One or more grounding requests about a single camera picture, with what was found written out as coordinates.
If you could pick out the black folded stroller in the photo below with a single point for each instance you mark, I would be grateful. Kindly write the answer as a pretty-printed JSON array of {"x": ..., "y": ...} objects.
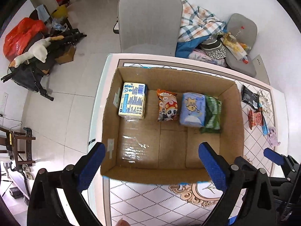
[{"x": 23, "y": 76}]

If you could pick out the dark patterned hat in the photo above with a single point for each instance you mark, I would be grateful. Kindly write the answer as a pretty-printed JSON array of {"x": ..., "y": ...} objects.
[{"x": 212, "y": 49}]

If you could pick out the plaid blanket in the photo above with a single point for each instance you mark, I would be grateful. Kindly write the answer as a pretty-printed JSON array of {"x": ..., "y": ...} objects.
[{"x": 195, "y": 18}]

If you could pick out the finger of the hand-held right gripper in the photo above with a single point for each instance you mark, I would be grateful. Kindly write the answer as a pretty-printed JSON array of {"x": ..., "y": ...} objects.
[
  {"x": 243, "y": 161},
  {"x": 272, "y": 156}
]

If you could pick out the clear plastic wrapper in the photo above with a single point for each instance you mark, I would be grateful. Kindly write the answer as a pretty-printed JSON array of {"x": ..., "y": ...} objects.
[{"x": 264, "y": 101}]

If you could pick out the green packet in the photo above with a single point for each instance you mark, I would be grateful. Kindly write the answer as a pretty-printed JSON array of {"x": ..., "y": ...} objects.
[{"x": 213, "y": 115}]

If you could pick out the black perforated bar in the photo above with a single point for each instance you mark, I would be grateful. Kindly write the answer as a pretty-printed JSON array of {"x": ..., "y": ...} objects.
[{"x": 29, "y": 146}]

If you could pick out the yellow snack bags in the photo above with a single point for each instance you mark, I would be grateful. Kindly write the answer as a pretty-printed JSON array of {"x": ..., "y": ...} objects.
[{"x": 235, "y": 47}]

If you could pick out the blue cloth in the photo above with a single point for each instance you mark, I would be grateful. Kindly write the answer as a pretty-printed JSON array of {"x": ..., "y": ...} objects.
[{"x": 185, "y": 47}]

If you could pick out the dark wooden furniture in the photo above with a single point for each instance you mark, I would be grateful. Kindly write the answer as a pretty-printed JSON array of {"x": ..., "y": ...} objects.
[{"x": 14, "y": 146}]

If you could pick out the thin blue packet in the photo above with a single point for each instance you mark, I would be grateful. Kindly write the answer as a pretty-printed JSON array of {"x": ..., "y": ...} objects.
[{"x": 264, "y": 127}]

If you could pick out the orange panda snack packet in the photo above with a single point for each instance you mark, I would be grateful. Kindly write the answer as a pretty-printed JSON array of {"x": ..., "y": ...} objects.
[{"x": 167, "y": 106}]

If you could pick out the yellow bag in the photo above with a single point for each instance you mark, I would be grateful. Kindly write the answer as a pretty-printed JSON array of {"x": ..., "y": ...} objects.
[{"x": 60, "y": 11}]

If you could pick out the person's left hand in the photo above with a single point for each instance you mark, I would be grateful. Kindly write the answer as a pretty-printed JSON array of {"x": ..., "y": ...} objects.
[{"x": 122, "y": 223}]

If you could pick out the pink floral cloth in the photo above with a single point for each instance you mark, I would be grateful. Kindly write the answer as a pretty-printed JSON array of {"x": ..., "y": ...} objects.
[{"x": 199, "y": 56}]

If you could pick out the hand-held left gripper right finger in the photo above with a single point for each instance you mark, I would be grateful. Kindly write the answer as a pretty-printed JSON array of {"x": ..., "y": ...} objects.
[{"x": 211, "y": 166}]

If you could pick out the grey office chair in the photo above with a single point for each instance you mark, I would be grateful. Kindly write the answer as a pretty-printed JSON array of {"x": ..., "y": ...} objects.
[{"x": 148, "y": 21}]

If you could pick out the small brown cardboard box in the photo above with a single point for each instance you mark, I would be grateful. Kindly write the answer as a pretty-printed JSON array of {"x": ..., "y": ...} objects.
[{"x": 66, "y": 55}]

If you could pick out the light blue tissue pack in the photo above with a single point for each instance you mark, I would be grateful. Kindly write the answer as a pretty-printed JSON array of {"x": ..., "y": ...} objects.
[{"x": 191, "y": 109}]

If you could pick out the red snack packet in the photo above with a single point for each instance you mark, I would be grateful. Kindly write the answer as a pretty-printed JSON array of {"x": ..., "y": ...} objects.
[{"x": 255, "y": 119}]

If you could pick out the white goose plush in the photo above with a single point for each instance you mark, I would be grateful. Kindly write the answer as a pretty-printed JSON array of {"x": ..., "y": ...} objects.
[{"x": 40, "y": 48}]

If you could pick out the red plastic bag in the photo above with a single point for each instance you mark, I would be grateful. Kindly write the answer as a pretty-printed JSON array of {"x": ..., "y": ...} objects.
[{"x": 21, "y": 35}]

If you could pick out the yellow and blue tissue pack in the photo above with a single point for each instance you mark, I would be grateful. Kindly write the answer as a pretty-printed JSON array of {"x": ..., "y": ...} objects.
[{"x": 132, "y": 101}]

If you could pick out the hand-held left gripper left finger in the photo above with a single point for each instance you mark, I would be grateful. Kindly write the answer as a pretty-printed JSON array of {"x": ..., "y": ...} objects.
[{"x": 91, "y": 167}]

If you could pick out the grey cushioned chair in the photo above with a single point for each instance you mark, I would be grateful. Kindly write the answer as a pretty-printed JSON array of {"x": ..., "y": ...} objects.
[{"x": 243, "y": 23}]

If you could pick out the black snack packet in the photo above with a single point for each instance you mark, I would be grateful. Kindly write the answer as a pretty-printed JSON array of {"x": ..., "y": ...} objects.
[{"x": 249, "y": 96}]

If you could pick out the light blue towel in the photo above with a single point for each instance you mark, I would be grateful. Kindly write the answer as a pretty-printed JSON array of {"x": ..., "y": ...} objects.
[{"x": 42, "y": 11}]

